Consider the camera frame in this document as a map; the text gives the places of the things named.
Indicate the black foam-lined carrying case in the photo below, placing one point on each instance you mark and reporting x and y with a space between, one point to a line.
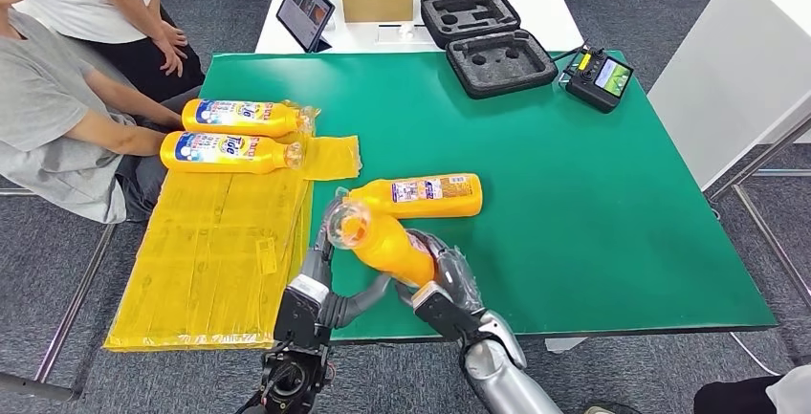
497 59

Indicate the small white packet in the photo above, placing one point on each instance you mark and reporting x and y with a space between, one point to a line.
404 33

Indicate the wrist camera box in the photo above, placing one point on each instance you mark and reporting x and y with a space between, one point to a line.
301 313
443 313

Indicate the yellow taped cardboard mat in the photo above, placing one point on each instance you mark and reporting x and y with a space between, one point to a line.
215 253

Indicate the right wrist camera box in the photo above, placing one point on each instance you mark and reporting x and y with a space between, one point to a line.
443 313

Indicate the orange detergent bottle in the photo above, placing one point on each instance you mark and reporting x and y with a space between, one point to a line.
253 120
222 152
393 249
431 199

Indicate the metal table leg frame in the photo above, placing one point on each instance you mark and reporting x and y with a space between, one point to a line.
70 316
767 234

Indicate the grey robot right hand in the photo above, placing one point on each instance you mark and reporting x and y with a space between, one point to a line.
456 278

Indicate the seated person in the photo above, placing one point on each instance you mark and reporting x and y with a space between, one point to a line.
44 113

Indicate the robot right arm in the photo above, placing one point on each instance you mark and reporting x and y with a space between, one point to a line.
500 373

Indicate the black tablet with stand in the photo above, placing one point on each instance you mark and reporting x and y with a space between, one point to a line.
304 12

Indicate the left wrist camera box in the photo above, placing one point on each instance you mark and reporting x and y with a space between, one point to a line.
301 313

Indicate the white table foot block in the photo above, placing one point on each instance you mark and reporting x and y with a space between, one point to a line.
565 344

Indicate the black remote controller with screen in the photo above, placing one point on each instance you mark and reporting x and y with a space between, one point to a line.
597 83

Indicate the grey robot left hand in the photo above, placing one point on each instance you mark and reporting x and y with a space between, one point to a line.
355 306

